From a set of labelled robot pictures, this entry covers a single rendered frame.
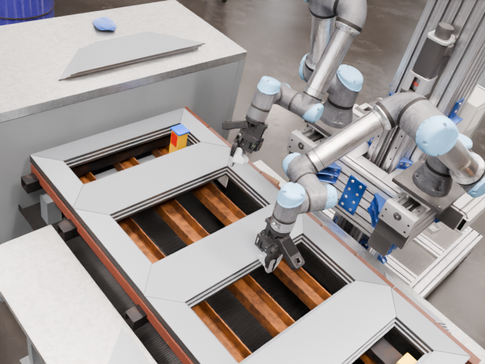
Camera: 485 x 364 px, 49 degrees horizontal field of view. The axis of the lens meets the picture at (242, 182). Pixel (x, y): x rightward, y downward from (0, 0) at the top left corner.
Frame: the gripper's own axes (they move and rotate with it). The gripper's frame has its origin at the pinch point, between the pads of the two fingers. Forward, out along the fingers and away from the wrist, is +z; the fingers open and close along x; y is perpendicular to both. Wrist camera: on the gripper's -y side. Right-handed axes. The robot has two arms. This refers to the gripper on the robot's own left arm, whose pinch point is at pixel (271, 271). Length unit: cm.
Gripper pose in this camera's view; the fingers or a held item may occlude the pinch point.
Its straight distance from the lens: 177.1
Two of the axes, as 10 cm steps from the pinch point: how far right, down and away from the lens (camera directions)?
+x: -7.3, 3.3, -6.0
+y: -6.5, -5.9, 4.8
